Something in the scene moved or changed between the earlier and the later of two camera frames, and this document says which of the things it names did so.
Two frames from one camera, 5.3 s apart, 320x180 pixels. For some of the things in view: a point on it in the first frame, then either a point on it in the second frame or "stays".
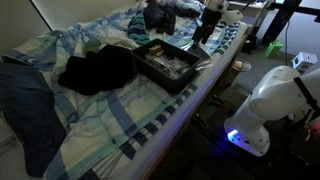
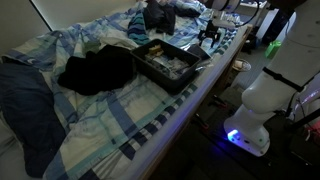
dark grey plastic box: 164,65 stays
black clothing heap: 103,69 stays
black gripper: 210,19 -> 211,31
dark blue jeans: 28,106 stays
